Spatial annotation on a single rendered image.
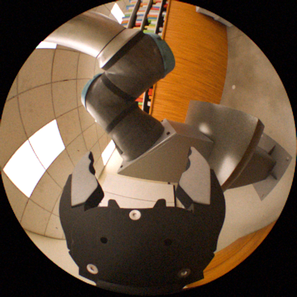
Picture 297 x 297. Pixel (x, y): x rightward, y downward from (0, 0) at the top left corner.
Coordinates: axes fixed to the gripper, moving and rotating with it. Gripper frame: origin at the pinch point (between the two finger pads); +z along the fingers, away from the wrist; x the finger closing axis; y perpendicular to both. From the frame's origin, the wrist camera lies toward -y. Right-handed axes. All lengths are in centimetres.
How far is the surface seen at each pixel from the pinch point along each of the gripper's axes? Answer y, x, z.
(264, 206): 48, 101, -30
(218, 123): -2.2, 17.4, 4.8
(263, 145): 12, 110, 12
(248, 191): 57, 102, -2
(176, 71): -52, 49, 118
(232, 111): -5.9, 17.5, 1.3
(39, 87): -61, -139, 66
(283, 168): 14, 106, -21
